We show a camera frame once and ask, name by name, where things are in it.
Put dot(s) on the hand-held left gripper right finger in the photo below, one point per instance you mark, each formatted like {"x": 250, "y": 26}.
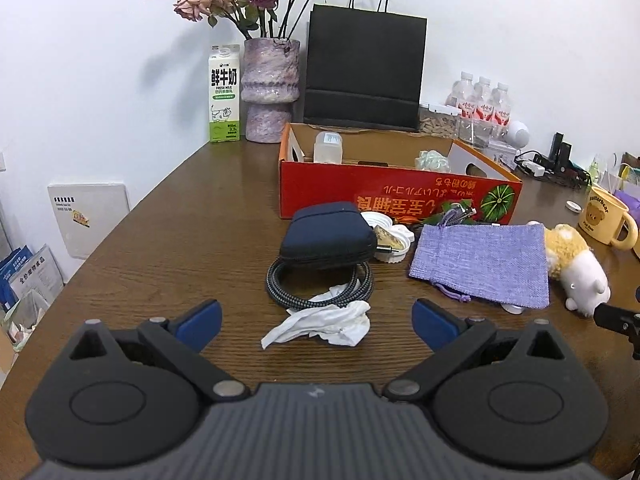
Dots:
{"x": 432, "y": 322}

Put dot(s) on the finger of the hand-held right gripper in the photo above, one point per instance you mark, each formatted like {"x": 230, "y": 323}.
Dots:
{"x": 610, "y": 315}

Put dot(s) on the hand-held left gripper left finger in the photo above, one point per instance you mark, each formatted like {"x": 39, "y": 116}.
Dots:
{"x": 202, "y": 322}

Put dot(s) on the white yellow plush toy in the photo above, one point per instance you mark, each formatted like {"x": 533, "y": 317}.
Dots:
{"x": 580, "y": 270}

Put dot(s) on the small white lid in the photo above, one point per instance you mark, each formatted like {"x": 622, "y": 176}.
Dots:
{"x": 512, "y": 308}

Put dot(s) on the white tissue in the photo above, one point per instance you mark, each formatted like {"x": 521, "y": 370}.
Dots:
{"x": 325, "y": 322}

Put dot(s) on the metal key bunch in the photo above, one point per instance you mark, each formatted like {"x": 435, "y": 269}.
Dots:
{"x": 457, "y": 214}

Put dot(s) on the large white ribbed lid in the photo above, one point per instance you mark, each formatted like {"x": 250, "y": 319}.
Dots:
{"x": 372, "y": 219}

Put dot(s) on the navy zip case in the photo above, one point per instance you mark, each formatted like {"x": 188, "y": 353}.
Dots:
{"x": 325, "y": 235}

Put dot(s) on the red cardboard box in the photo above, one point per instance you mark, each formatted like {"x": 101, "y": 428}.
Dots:
{"x": 325, "y": 185}

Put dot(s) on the wooden desktop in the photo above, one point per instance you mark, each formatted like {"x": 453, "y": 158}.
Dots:
{"x": 200, "y": 240}

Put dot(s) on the yellow bear mug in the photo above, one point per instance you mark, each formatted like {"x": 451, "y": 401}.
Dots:
{"x": 600, "y": 215}

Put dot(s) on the purple cloth item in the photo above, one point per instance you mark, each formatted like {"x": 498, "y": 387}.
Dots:
{"x": 629, "y": 202}

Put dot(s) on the small white round cap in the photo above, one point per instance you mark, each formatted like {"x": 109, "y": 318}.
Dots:
{"x": 572, "y": 206}

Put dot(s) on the small white paper bag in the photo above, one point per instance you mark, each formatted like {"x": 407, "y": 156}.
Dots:
{"x": 612, "y": 177}

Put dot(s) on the black power strip with plugs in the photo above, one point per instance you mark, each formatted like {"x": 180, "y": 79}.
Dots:
{"x": 570, "y": 177}

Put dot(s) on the white power strip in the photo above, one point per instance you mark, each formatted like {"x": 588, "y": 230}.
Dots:
{"x": 530, "y": 166}

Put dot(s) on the black charger block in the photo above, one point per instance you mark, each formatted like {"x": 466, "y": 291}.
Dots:
{"x": 561, "y": 152}

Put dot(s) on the stack of blue white packets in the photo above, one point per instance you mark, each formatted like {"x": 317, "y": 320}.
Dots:
{"x": 30, "y": 275}

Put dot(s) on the white tin box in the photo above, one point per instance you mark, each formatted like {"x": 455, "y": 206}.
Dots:
{"x": 502, "y": 152}

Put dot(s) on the clear jar of nuts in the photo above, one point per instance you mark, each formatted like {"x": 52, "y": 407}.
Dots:
{"x": 437, "y": 125}

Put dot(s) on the white round speaker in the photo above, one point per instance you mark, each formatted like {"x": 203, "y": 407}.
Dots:
{"x": 517, "y": 134}

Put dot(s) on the white green milk carton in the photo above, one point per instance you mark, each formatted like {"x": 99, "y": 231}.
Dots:
{"x": 223, "y": 110}

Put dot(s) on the red label water bottle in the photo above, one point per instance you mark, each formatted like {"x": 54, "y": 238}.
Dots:
{"x": 501, "y": 105}
{"x": 462, "y": 90}
{"x": 482, "y": 100}

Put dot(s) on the purple marbled vase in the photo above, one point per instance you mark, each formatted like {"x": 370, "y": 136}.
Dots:
{"x": 270, "y": 75}

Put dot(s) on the black paper bag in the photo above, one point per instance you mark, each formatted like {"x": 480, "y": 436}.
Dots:
{"x": 365, "y": 60}

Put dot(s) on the white wall socket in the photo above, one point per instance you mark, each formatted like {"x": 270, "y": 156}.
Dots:
{"x": 2, "y": 160}

